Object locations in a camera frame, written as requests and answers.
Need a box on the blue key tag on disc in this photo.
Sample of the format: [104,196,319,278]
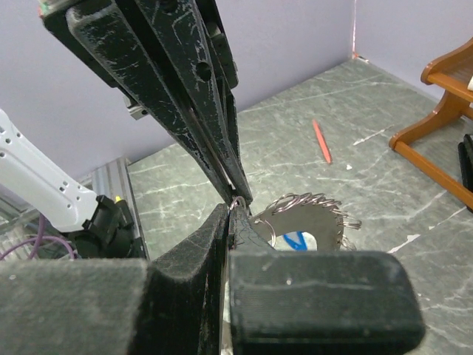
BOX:
[282,231,318,251]

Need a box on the red pen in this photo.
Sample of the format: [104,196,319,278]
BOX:
[313,120,333,164]

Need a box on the black stapler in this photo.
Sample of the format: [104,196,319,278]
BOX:
[457,134,472,192]

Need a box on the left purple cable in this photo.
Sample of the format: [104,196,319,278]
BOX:
[0,214,78,262]

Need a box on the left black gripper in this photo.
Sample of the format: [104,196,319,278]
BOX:
[40,1,253,203]

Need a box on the wooden shelf rack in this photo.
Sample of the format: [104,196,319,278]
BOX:
[388,35,473,214]

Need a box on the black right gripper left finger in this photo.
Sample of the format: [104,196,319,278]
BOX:
[1,204,228,354]

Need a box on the aluminium rail frame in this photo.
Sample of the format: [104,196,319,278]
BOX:
[0,157,149,260]

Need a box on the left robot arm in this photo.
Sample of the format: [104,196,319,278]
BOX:
[1,1,253,258]

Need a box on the grey keyring disc with rings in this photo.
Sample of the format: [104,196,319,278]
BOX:
[250,192,361,251]

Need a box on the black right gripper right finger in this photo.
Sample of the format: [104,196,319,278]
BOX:
[229,206,426,354]

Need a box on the white clip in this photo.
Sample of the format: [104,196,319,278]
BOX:
[467,77,473,91]

